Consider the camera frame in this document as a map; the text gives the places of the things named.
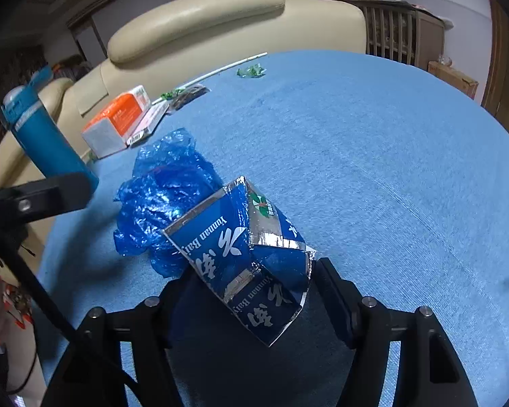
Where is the dark snack wrapper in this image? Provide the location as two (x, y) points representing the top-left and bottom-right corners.
(167, 85), (211, 113)

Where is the small cardboard box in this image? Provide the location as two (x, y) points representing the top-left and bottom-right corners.
(428, 60), (479, 101)

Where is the blue foil carton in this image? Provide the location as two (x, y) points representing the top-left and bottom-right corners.
(163, 177), (320, 348)

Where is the flat white box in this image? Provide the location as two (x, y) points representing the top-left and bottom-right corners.
(127, 101), (171, 148)

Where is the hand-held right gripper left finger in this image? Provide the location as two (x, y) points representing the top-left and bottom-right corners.
(42, 270), (238, 407)

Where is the wooden door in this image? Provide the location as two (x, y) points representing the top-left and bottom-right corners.
(480, 0), (509, 154)

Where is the blue tablecloth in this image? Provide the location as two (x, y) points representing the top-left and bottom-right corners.
(37, 50), (509, 407)

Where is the wooden slatted cabinet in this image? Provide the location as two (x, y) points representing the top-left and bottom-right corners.
(352, 0), (455, 69)

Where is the white thin stick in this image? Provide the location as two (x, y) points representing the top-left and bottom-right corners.
(153, 52), (268, 105)

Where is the blue plastic bag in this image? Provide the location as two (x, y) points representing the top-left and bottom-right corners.
(114, 128), (224, 279)

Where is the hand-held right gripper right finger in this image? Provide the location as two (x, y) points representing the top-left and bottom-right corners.
(315, 257), (478, 407)

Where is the orange and white box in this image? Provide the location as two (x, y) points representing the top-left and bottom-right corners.
(82, 85), (152, 159)

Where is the cream leather sofa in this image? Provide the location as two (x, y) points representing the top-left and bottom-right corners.
(0, 0), (368, 259)

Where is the teal water bottle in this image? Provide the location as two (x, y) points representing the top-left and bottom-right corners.
(0, 65), (99, 192)

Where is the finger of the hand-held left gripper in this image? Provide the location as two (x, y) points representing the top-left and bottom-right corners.
(0, 173), (92, 226)

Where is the black cable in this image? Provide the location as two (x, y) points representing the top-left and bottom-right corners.
(0, 220), (142, 407)

